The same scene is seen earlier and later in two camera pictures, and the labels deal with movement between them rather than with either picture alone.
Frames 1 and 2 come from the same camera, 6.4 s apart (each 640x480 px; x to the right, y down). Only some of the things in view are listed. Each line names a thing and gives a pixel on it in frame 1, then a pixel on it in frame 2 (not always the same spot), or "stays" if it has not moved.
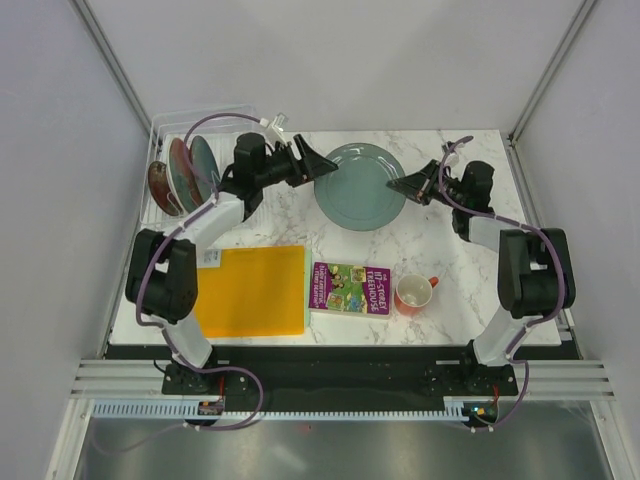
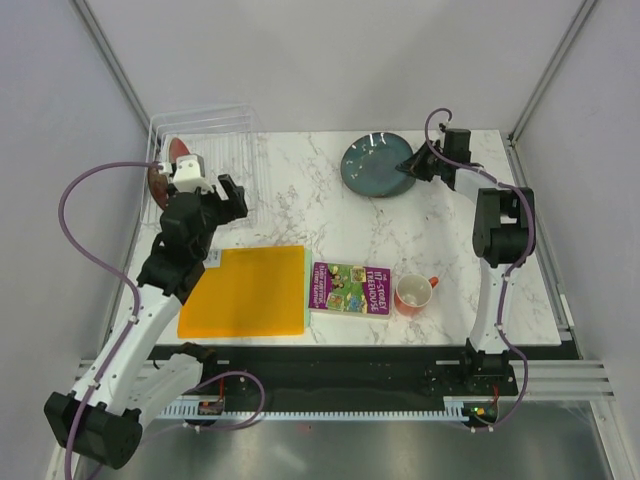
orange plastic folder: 258,291 stays
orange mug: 413,292 stays
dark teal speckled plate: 204,170 to 369,165
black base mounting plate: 341,372 stays
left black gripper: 311,166 to 234,206
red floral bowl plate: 161,189 stays
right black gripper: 414,185 to 414,164
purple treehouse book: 350,288 stays
